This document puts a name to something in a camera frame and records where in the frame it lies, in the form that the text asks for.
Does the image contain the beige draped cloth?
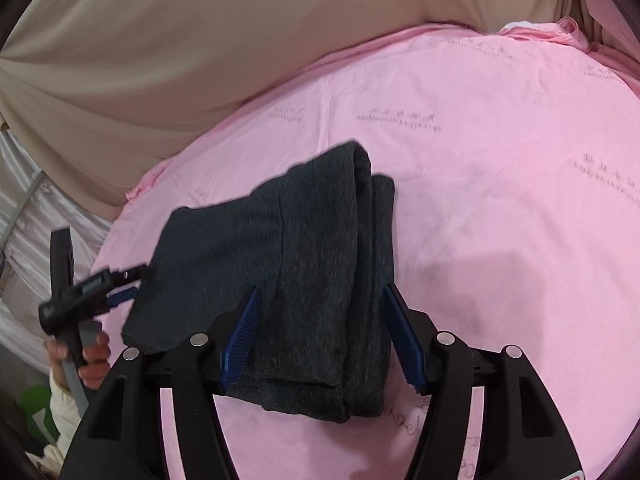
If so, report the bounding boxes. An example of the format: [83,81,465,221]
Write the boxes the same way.
[0,0,601,223]

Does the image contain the pink ruffled curtain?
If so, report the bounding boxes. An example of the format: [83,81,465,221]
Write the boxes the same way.
[570,0,640,81]

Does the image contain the person's left forearm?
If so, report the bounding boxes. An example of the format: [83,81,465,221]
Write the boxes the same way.
[48,371,90,442]

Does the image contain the dark grey pants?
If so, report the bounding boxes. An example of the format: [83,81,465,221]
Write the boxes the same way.
[122,141,397,425]

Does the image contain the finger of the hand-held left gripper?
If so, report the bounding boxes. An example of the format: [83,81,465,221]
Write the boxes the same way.
[114,265,154,283]
[98,287,142,314]

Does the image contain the white satin curtain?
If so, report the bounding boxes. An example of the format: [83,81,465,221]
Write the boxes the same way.
[0,128,114,376]

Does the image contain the pink printed bed sheet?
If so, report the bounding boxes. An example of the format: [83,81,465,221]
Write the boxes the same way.
[90,16,640,480]

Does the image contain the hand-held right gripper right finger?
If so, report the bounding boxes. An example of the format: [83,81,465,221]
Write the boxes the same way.
[380,283,584,480]

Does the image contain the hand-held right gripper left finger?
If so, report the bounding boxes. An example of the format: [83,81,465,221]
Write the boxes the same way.
[70,284,264,480]

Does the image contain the person's left hand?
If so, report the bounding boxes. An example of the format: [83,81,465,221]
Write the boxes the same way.
[44,330,113,391]

